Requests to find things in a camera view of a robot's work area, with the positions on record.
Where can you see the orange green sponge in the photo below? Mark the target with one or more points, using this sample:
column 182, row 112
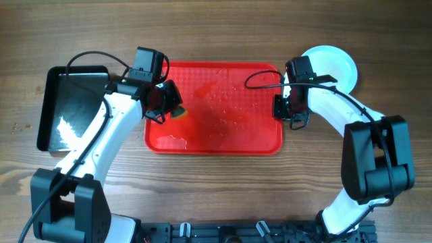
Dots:
column 178, row 112

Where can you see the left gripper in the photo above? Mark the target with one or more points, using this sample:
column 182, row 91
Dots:
column 173, row 98

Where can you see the black rectangular water tray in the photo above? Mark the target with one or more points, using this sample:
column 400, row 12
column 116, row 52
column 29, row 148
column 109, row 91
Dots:
column 70, row 104

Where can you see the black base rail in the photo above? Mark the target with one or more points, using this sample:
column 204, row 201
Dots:
column 288, row 232

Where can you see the red plastic tray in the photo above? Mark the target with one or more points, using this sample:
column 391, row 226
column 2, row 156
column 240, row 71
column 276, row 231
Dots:
column 228, row 111

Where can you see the white plate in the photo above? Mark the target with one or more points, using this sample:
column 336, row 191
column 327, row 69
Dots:
column 333, row 61

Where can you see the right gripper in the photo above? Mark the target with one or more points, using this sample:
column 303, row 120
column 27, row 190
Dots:
column 279, row 113

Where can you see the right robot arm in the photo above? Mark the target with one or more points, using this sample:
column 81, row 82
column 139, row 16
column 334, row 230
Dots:
column 377, row 163

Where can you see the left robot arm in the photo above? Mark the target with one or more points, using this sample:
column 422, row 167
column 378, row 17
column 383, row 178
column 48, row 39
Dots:
column 68, row 202

